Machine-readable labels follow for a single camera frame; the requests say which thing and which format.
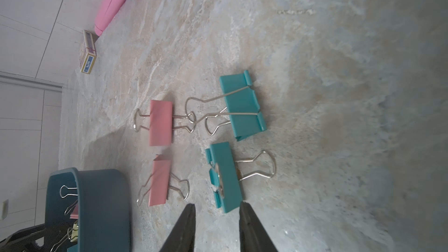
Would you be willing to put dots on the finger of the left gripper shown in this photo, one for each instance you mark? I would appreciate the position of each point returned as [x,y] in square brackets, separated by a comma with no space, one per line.
[40,238]

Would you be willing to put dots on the small card box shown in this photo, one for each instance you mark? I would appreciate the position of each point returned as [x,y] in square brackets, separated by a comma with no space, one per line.
[88,54]

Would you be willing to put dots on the teal plastic storage box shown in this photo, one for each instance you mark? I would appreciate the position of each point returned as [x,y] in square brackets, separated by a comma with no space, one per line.
[104,209]

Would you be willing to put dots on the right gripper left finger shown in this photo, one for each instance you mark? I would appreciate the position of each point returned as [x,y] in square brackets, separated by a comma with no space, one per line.
[182,236]

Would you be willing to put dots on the teal binder clip small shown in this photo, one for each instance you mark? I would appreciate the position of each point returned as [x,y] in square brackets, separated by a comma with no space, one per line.
[223,174]

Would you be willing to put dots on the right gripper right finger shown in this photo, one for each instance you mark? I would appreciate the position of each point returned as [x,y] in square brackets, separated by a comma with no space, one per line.
[253,236]

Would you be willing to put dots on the yellow binder clip middle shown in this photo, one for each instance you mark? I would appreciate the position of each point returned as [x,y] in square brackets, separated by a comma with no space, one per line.
[70,236]

